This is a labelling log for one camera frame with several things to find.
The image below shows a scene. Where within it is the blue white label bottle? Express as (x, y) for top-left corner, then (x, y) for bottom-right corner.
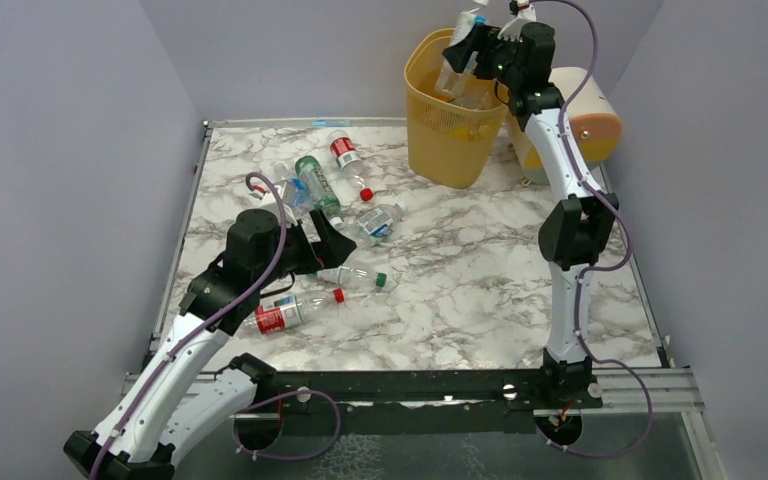
(435, 8), (486, 102)

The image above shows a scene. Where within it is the green white label bottle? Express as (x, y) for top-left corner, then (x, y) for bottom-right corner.
(310, 262), (390, 290)

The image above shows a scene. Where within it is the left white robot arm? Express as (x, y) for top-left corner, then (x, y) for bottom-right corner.
(64, 204), (357, 479)

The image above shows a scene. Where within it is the yellow mesh plastic bin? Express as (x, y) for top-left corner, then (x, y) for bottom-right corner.
(403, 28), (507, 189)

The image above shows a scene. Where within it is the blue label clear bottle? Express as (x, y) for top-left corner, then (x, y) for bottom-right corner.
(272, 163), (312, 216)

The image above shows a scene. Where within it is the green label tall bottle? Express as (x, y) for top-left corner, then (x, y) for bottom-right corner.
(295, 155), (348, 233)

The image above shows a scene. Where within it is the crushed clear water bottle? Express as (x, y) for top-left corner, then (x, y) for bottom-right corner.
(350, 203), (406, 247)

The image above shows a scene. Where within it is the red label clear bottle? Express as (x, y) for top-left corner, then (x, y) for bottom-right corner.
(328, 130), (374, 202)

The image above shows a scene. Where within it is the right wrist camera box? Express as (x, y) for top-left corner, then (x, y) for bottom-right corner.
(497, 0), (537, 41)

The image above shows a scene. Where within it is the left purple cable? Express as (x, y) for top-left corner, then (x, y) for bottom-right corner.
(85, 172), (344, 480)

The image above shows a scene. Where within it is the purple cable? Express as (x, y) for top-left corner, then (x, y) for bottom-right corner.
(85, 172), (344, 480)
(513, 0), (656, 462)

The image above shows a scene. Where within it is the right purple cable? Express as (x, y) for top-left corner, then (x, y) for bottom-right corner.
(513, 0), (656, 462)

